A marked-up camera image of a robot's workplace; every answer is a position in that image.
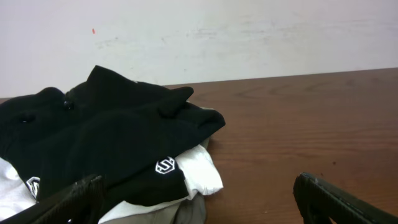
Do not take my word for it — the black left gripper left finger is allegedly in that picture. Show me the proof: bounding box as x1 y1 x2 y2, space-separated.
1 175 104 224

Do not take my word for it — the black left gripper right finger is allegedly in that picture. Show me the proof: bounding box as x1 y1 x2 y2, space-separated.
293 172 397 224

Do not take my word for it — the black polo shirt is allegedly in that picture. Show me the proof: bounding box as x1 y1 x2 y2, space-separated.
1 66 225 207

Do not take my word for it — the white t-shirt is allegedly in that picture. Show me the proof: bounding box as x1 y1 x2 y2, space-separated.
1 145 223 223

